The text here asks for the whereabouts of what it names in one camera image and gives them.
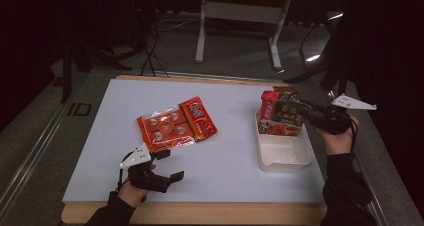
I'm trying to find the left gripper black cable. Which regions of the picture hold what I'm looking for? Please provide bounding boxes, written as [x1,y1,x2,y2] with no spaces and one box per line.
[115,150,134,194]

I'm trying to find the person's left hand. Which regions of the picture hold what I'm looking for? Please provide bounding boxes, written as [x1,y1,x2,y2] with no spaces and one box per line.
[116,164,158,209]

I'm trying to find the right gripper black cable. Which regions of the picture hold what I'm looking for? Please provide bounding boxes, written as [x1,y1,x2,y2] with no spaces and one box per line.
[346,117,359,154]

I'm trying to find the black metal stand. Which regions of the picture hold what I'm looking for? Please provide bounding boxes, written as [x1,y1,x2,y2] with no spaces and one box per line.
[49,32,133,104]

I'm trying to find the white table mat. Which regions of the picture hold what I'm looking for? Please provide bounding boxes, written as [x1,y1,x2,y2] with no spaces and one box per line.
[62,78,326,204]

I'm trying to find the person's right hand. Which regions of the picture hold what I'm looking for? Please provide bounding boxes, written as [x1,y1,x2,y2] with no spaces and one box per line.
[314,114,360,157]

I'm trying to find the white metal desk frame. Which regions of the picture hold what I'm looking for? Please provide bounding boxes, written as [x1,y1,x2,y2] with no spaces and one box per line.
[194,0,294,71]

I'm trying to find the white plastic tray container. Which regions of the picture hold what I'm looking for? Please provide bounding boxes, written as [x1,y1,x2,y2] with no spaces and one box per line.
[254,109,312,173]

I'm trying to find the black floor socket box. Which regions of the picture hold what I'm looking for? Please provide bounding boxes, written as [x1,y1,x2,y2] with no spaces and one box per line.
[67,102,92,117]

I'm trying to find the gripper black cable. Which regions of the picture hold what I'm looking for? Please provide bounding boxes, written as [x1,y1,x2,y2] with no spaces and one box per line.
[346,117,359,154]
[115,150,134,194]

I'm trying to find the black chair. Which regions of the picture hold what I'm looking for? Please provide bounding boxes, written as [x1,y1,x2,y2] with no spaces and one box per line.
[284,10,351,97]

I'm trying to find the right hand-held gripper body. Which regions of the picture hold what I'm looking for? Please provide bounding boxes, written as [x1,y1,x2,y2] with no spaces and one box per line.
[308,93,378,136]

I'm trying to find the black red seasoning packet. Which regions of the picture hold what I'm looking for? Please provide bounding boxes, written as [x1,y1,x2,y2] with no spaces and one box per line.
[258,90,314,137]

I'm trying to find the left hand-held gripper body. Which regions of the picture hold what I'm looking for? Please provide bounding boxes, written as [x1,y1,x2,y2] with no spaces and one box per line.
[119,143,173,194]

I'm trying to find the orange red seasoning packet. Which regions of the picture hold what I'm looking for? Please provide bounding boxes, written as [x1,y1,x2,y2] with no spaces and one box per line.
[178,96,218,143]

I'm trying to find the black floor cables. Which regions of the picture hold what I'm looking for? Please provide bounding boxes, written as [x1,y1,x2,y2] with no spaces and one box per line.
[138,0,171,78]

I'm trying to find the orange clear snack packet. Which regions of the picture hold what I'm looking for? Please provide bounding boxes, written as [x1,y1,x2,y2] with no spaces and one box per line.
[136,105,198,154]

